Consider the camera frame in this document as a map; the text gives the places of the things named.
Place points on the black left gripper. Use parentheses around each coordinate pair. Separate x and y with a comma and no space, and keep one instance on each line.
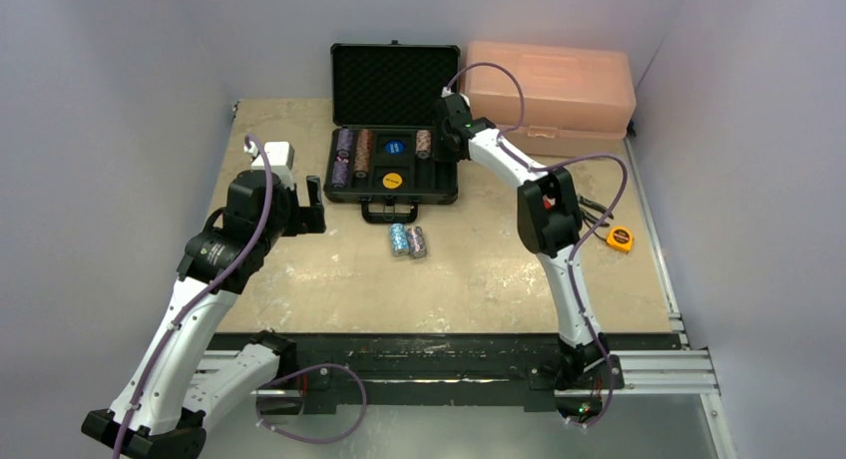
(314,222)

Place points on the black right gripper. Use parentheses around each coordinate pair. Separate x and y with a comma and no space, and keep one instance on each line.
(443,133)

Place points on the pink poker chip stack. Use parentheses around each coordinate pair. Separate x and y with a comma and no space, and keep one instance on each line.
(423,144)

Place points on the brown chip stack upright-facing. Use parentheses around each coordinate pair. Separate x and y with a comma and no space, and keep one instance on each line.
(364,141)

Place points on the light blue chip stack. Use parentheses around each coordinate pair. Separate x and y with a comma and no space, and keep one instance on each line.
(398,239)

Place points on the pink blue chip stack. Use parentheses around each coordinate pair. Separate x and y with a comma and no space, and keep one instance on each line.
(417,242)

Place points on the brown chip stack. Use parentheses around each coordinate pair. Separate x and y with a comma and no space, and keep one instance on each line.
(361,168)

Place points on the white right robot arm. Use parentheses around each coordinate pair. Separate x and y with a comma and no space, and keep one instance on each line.
(549,226)

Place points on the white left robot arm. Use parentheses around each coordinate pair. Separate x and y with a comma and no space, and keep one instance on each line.
(160,413)

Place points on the black poker set case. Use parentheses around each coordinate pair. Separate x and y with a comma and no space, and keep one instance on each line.
(391,89)

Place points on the purple chip stack lower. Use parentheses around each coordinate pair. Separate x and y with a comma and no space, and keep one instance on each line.
(340,173)

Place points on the purple chip stack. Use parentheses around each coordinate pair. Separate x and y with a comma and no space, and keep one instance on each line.
(340,173)
(344,143)

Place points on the yellow big blind button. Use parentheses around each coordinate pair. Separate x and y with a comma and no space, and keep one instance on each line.
(392,181)

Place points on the purple chip stack upper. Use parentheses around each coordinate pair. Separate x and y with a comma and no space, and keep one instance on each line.
(344,143)

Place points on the translucent pink storage box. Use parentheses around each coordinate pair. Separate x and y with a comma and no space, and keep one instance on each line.
(552,101)

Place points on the yellow tape measure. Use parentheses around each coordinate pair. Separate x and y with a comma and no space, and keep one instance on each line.
(620,239)

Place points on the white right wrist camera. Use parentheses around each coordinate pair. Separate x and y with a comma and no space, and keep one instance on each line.
(448,91)

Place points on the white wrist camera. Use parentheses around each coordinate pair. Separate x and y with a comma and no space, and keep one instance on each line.
(448,91)
(281,159)

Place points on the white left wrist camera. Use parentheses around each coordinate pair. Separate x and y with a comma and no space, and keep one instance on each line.
(281,159)

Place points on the black handled pliers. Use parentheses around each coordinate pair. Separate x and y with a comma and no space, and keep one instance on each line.
(592,211)

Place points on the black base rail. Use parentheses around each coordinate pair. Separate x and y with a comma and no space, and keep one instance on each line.
(482,369)

